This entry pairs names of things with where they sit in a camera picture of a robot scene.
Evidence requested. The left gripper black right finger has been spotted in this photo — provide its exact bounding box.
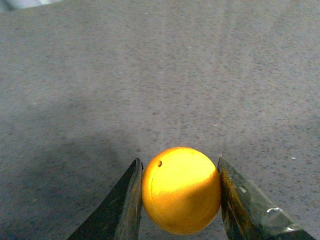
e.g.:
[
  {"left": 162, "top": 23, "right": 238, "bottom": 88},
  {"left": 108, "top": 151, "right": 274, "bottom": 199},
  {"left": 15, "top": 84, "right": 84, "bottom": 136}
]
[{"left": 217, "top": 156, "right": 314, "bottom": 240}]

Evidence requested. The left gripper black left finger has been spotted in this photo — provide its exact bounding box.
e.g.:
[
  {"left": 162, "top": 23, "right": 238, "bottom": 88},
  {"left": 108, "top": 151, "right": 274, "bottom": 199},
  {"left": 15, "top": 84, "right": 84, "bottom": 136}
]
[{"left": 68, "top": 158, "right": 143, "bottom": 240}]

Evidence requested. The yellow round button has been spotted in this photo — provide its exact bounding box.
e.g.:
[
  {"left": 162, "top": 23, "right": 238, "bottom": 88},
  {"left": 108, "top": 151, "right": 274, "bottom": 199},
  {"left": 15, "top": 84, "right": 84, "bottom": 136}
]
[{"left": 141, "top": 146, "right": 221, "bottom": 235}]

